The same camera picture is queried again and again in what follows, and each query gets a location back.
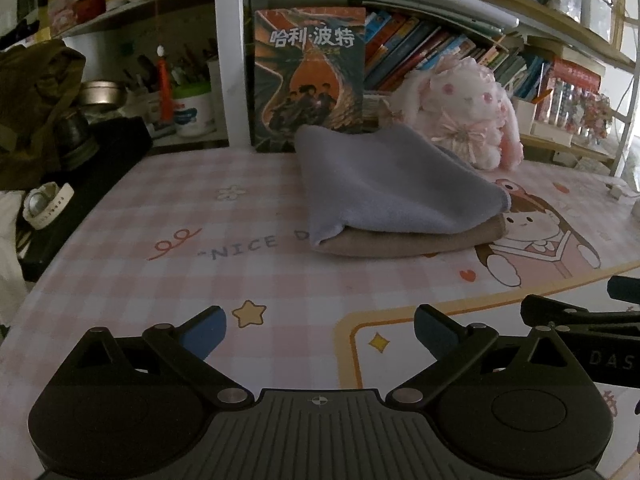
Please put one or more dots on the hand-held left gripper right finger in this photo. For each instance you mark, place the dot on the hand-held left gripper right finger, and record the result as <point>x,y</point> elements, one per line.
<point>430,330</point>

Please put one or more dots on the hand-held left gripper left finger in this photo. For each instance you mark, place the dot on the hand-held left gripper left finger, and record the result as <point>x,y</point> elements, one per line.
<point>205,332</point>

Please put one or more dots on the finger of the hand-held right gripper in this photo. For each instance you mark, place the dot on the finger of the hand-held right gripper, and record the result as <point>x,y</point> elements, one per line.
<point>555,310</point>
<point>625,289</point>

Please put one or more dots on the lavender and beige sweater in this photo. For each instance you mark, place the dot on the lavender and beige sweater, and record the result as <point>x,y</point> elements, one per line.
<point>390,195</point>

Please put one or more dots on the white plug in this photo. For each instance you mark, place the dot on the white plug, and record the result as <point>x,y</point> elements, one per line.
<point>617,191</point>

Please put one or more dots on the pink checked printed table mat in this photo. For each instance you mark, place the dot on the pink checked printed table mat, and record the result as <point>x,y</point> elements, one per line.
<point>150,210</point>

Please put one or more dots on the white flat box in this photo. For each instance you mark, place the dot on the white flat box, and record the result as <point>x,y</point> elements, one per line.
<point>550,132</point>

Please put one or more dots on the pink flower bouquet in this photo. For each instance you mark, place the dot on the pink flower bouquet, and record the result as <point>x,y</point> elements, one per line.
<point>595,115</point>

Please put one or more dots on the black case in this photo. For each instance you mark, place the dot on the black case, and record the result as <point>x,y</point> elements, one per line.
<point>110,160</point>

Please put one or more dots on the white pen box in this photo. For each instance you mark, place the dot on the white pen box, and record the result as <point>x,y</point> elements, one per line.
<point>522,115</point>

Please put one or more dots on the white wristwatch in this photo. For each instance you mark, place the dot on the white wristwatch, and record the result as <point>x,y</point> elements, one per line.
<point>42,205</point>

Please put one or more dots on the white jar with green lid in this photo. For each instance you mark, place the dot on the white jar with green lid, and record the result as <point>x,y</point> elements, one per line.
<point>195,115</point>

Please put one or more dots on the red boxed book set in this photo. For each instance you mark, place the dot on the red boxed book set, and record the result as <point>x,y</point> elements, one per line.
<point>575,72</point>

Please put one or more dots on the pink and white plush rabbit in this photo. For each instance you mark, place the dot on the pink and white plush rabbit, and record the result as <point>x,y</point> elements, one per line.
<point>465,95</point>

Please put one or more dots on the dark round vessel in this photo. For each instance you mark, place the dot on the dark round vessel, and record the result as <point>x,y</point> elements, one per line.
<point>72,135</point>

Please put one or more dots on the red tassel ornament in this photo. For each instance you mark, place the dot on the red tassel ornament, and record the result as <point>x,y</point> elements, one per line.
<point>164,82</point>

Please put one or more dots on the round metal tin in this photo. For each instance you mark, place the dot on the round metal tin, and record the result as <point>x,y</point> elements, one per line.
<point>102,94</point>

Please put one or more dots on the bundle of pens and brushes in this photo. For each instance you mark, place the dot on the bundle of pens and brushes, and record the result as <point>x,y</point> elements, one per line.
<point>190,65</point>

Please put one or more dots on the white shelf unit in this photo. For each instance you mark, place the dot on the white shelf unit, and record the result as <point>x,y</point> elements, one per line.
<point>230,60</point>

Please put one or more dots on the large illustrated book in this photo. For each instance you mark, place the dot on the large illustrated book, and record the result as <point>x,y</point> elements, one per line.
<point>310,75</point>

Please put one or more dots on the clear plastic container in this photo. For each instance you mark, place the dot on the clear plastic container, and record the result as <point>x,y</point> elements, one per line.
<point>596,7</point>

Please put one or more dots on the olive brown bag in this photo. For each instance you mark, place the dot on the olive brown bag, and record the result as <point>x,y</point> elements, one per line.
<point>35,105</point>

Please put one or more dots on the row of colourful books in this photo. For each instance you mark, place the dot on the row of colourful books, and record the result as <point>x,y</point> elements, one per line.
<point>425,45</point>

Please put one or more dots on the silver tablet computer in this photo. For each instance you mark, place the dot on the silver tablet computer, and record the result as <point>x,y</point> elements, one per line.
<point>450,2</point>

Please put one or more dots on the red tin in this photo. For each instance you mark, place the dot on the red tin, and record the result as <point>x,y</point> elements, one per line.
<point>90,7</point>

